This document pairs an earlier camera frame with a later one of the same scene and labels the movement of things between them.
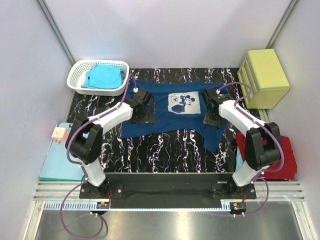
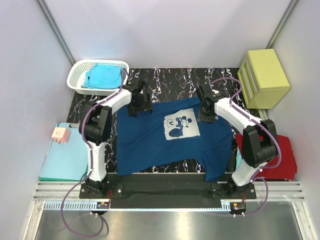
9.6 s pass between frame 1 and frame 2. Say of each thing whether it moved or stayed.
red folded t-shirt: stayed
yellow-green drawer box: stayed
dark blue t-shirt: moved
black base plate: stayed
